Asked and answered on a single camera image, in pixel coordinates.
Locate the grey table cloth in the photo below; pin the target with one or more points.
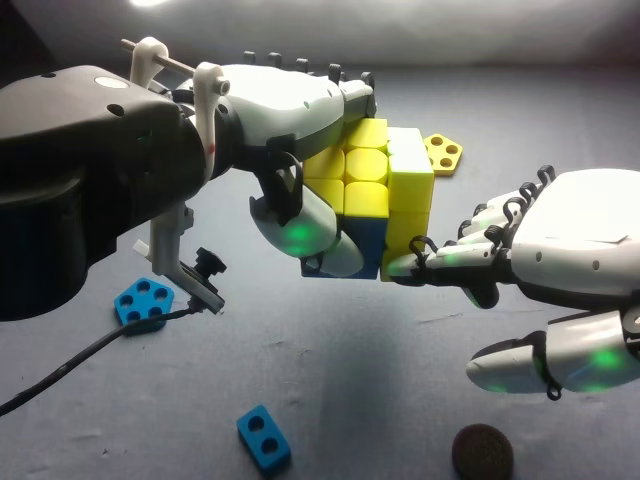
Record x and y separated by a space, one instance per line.
350 350

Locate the multicoloured puzzle cube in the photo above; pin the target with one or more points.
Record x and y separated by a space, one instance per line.
367 170

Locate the yellow pentagon block with holes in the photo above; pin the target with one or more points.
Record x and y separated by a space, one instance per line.
445 162

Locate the blue pentagon block with holes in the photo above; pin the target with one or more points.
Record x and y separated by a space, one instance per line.
142 302

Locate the blue two-hole block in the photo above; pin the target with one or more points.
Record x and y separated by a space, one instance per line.
262 435

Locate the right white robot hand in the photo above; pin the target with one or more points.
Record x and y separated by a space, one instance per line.
575 225

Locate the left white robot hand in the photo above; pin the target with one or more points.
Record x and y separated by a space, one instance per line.
280 100

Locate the dark chocolate sandwich cookie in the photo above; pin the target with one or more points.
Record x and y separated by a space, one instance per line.
482 452

